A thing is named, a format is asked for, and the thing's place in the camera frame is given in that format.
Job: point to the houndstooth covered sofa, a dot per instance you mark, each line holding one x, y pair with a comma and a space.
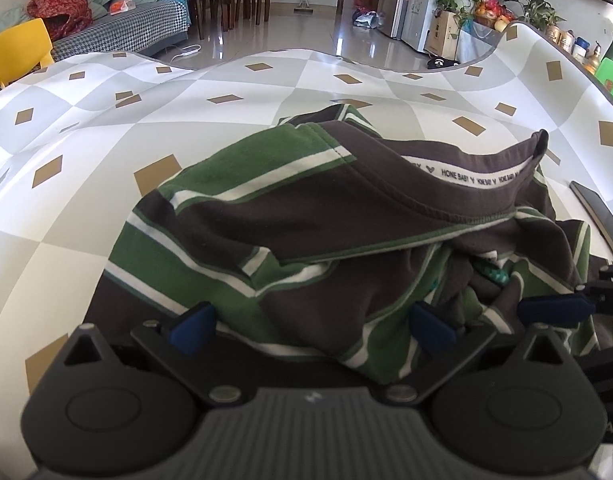
126, 30

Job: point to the smartphone in clear case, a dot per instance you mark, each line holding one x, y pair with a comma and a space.
603, 215

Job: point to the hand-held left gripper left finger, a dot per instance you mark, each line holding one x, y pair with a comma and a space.
194, 327

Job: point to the cardboard box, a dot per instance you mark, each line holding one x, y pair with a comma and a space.
442, 35

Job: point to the green brown striped shirt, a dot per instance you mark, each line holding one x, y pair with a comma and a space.
336, 220

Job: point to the black slipper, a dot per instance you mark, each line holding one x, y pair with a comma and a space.
442, 62

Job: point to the pile of fruit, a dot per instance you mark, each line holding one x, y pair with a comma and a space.
493, 12

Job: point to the orange tissue packet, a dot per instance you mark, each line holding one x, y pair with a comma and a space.
121, 6

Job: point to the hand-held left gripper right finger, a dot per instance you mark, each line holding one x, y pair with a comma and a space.
431, 330

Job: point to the row of bottles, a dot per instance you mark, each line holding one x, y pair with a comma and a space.
576, 47

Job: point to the plastic bag on floor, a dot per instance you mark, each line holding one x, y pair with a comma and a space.
369, 17

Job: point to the red patterned cloth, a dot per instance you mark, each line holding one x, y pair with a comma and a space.
61, 5

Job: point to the yellow plastic chair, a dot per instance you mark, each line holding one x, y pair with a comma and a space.
19, 50

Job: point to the checkered diamond pattern tablecloth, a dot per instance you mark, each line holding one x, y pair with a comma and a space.
86, 200

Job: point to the white cabinet appliance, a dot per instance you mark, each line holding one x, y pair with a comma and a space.
424, 10

